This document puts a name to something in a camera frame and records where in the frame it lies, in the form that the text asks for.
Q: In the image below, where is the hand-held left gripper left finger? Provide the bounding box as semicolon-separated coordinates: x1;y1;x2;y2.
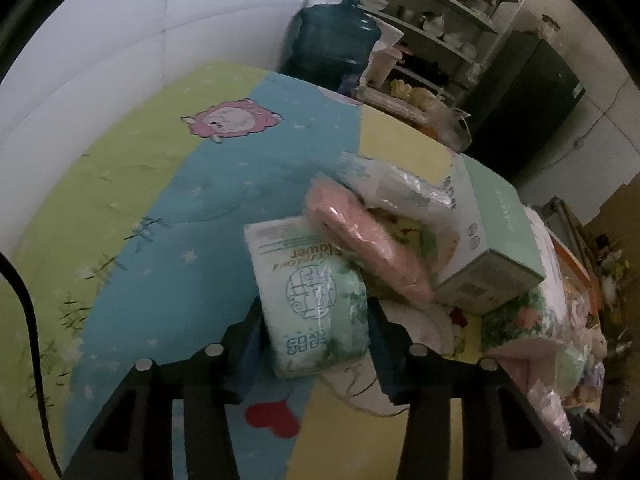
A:
64;295;266;480

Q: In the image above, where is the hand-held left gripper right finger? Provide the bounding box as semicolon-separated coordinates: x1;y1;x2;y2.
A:
367;297;577;480

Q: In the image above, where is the small green tissue pack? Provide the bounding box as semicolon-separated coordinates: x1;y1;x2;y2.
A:
243;217;372;379

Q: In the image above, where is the pink towel pack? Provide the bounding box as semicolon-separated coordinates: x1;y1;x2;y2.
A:
303;176;437;305

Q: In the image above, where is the floral tissue pack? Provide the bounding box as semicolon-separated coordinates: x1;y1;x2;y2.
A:
479;205;573;363

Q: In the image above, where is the clear white plastic pack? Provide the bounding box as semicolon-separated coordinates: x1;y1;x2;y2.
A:
336;151;463;281

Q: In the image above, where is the mint green box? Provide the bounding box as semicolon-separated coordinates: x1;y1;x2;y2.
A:
434;154;547;317

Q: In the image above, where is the bag of plush toys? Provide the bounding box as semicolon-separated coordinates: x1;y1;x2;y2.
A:
525;305;610;456

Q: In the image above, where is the wooden framed copper board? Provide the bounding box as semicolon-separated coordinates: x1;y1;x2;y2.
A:
547;230;603;321

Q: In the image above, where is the group of condiment bottles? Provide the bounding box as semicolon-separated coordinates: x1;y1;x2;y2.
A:
595;235;632;301

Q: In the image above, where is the clear plastic bag of food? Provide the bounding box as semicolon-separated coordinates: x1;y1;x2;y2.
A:
390;79;473;153

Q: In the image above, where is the cardboard sheet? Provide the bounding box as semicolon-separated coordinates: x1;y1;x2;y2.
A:
582;172;640;266

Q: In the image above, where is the white plastic container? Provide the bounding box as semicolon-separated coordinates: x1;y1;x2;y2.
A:
364;47;404;92

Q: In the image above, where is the dark green fridge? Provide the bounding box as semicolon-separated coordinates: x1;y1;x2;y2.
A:
467;30;587;188

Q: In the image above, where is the blue water jug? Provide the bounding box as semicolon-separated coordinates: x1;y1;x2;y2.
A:
279;0;385;97

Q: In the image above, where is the white metal shelf rack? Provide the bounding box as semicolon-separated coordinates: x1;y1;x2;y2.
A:
357;0;527;111

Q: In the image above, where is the black cable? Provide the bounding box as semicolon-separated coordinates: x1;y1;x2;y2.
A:
0;252;65;480

